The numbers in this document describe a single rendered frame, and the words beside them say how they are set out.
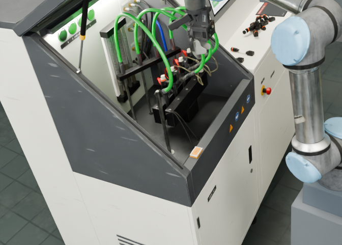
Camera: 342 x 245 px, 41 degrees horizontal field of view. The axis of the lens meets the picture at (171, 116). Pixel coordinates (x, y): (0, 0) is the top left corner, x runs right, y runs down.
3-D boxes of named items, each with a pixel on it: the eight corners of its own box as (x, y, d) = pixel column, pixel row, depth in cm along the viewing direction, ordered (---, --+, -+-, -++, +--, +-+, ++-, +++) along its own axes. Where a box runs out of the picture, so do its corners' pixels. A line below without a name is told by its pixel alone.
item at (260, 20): (261, 39, 229) (261, 29, 226) (241, 37, 234) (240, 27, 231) (276, 19, 244) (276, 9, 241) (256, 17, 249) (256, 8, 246)
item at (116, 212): (210, 319, 220) (190, 208, 173) (112, 278, 247) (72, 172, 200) (260, 213, 267) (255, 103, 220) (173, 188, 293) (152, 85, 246)
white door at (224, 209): (211, 303, 215) (195, 205, 175) (207, 301, 216) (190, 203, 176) (259, 205, 258) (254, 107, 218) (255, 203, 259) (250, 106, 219)
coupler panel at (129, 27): (137, 61, 216) (123, -1, 197) (131, 60, 217) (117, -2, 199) (151, 48, 224) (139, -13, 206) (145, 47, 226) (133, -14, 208)
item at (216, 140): (195, 200, 176) (190, 170, 166) (185, 197, 178) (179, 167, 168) (252, 108, 217) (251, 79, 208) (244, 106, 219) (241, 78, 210)
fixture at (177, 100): (177, 139, 200) (172, 111, 191) (158, 135, 205) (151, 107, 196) (209, 96, 223) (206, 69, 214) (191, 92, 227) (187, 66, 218)
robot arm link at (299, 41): (345, 170, 147) (337, 7, 120) (313, 194, 141) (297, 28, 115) (315, 156, 156) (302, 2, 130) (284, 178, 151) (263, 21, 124)
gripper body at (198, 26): (207, 44, 165) (203, 12, 158) (186, 41, 169) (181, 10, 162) (216, 33, 170) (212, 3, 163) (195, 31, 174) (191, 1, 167)
